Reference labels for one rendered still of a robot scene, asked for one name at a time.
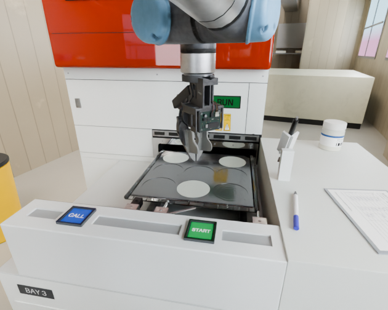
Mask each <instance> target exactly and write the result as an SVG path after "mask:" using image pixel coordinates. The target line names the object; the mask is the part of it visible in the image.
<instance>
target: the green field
mask: <svg viewBox="0 0 388 310"><path fill-rule="evenodd" d="M214 101H215V102H216V103H218V104H220V105H223V106H224V107H228V108H239V107H240V97H214Z"/></svg>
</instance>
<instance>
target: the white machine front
mask: <svg viewBox="0 0 388 310"><path fill-rule="evenodd" d="M63 70H64V74H65V79H66V84H67V89H68V95H69V99H70V105H71V111H72V115H73V120H74V124H75V130H76V136H77V139H78V145H79V151H80V155H81V157H95V158H104V159H120V160H129V161H144V162H152V161H153V160H154V157H153V143H152V138H153V137H158V136H153V133H152V130H166V131H177V130H176V123H177V119H176V116H179V109H178V108H176V109H175V108H174V107H173V104H172V100H173V99H174V98H175V97H176V96H177V95H178V94H179V93H180V92H181V91H182V90H183V89H184V88H185V87H186V86H188V85H190V83H189V82H183V81H182V74H183V73H181V72H180V69H154V68H63ZM213 74H214V77H215V78H218V85H214V97H240V107H239V108H228V107H224V114H231V126H230V131H224V117H223V129H222V131H219V130H211V131H209V132H208V133H223V134H235V135H257V136H259V142H257V143H258V144H259V145H260V139H261V138H262V128H263V121H264V111H265V101H266V95H267V84H268V78H269V70H216V72H215V73H213ZM258 155H259V146H258V152H257V161H258ZM254 167H255V170H257V162H256V165H255V166H254Z"/></svg>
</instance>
